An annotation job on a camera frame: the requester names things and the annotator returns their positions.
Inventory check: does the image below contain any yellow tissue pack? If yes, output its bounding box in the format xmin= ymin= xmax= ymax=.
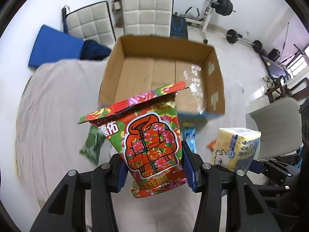
xmin=211 ymin=127 xmax=261 ymax=172

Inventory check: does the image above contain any green snack bag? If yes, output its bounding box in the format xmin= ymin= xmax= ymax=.
xmin=79 ymin=125 xmax=105 ymax=165

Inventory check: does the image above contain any blue Nestle powder pouch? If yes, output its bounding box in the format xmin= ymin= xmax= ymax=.
xmin=183 ymin=122 xmax=196 ymax=153

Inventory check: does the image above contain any red floral snack bag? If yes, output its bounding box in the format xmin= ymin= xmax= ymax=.
xmin=79 ymin=81 xmax=186 ymax=199

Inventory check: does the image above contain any grey armchair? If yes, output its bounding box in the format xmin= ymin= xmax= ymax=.
xmin=246 ymin=97 xmax=302 ymax=160

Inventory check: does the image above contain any wooden side table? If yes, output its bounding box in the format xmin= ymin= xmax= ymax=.
xmin=264 ymin=75 xmax=309 ymax=104

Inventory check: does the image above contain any open cardboard box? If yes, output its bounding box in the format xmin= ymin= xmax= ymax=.
xmin=98 ymin=35 xmax=225 ymax=118

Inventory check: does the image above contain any dark blue cloth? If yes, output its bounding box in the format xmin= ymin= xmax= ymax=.
xmin=80 ymin=40 xmax=112 ymax=61

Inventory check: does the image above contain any blue foam mat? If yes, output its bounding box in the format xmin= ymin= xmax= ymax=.
xmin=28 ymin=25 xmax=84 ymax=68

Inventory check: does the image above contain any barbell on floor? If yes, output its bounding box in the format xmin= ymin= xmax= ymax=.
xmin=225 ymin=29 xmax=263 ymax=54

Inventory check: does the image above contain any white quilted chair left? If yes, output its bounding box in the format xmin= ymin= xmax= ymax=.
xmin=65 ymin=1 xmax=116 ymax=49

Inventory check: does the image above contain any white quilted chair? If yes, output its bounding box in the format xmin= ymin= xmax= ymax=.
xmin=121 ymin=0 xmax=174 ymax=37
xmin=65 ymin=1 xmax=116 ymax=49

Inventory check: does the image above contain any black weight bench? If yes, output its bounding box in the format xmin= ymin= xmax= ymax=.
xmin=170 ymin=16 xmax=188 ymax=40

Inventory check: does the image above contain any white quilted chair centre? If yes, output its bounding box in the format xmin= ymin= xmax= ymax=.
xmin=121 ymin=0 xmax=174 ymax=37

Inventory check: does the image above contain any white squat rack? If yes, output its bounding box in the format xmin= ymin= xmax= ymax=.
xmin=185 ymin=0 xmax=224 ymax=45

